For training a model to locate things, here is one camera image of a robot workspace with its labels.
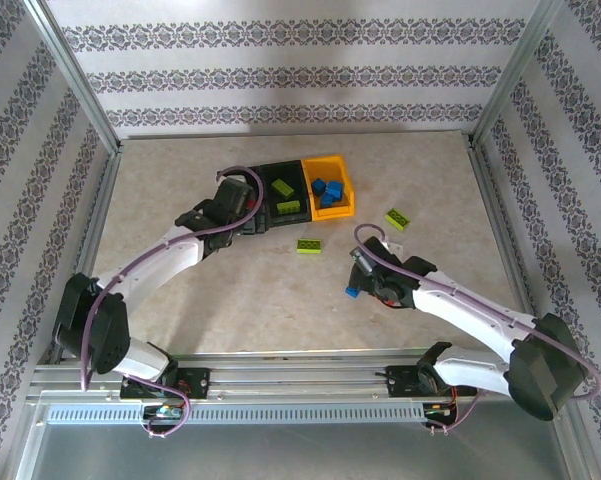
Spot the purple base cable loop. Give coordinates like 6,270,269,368
138,388,195,440
424,389,481,437

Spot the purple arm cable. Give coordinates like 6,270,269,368
79,166,267,394
353,223,601,401

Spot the aluminium mounting rail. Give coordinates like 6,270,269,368
27,348,569,401

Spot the aluminium side rail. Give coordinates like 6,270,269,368
467,134,561,361
44,144,124,361

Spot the black plastic bin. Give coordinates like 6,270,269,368
257,158,313,229
215,166,271,234

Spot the aluminium frame post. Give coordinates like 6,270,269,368
469,0,566,146
22,0,123,156

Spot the slotted grey cable duct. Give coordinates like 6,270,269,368
44,402,429,426

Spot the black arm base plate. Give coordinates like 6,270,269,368
385,364,477,399
119,367,212,401

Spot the yellow plastic bin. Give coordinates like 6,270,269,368
300,153,357,221

